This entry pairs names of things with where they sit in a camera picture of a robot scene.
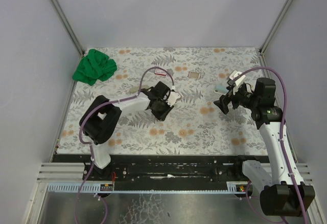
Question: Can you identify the light blue stapler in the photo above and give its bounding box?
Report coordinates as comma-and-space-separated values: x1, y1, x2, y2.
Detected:
214, 85, 228, 94

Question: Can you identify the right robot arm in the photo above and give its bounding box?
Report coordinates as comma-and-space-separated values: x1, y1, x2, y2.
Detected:
214, 78, 315, 217

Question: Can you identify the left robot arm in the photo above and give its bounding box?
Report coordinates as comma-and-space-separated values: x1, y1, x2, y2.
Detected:
79, 81, 180, 169

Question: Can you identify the olive green stapler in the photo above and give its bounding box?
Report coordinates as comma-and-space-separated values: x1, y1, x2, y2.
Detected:
129, 85, 149, 94

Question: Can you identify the floral table mat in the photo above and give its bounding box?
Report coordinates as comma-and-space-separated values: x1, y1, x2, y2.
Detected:
56, 48, 267, 155

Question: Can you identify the red staple box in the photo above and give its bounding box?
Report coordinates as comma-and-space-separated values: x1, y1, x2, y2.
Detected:
154, 68, 167, 76

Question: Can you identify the loose staple strip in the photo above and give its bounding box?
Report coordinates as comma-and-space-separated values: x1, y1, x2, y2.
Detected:
188, 71, 201, 79

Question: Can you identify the green cloth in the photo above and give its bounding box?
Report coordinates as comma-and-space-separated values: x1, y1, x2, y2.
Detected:
72, 49, 118, 86

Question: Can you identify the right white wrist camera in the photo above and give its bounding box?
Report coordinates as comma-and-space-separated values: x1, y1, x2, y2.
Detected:
227, 70, 245, 94

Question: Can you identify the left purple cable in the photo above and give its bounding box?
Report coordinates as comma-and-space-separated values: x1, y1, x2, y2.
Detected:
74, 66, 176, 224

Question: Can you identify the purple cable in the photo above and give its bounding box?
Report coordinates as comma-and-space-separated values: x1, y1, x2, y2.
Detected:
74, 66, 176, 224
229, 66, 309, 224

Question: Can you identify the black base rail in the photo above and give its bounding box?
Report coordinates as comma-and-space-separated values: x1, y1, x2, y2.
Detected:
53, 154, 269, 192

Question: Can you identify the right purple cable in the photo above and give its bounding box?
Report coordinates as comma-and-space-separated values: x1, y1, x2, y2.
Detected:
229, 66, 309, 224

